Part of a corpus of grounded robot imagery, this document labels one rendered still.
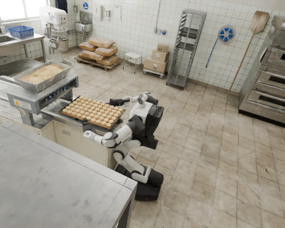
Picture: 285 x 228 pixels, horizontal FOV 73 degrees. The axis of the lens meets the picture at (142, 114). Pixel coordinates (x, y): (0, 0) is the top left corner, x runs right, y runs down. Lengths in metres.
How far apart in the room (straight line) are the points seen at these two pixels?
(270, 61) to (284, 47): 0.30
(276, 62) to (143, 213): 3.66
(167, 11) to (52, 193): 5.41
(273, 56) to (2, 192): 4.47
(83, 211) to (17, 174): 0.20
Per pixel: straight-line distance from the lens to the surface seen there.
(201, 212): 2.80
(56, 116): 2.35
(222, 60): 5.62
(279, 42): 4.55
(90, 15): 6.80
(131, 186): 0.54
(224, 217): 2.89
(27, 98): 2.15
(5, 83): 3.17
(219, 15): 5.45
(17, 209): 0.54
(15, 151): 0.66
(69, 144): 2.49
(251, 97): 4.82
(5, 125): 0.76
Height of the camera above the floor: 2.26
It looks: 35 degrees down
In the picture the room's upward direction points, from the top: 9 degrees clockwise
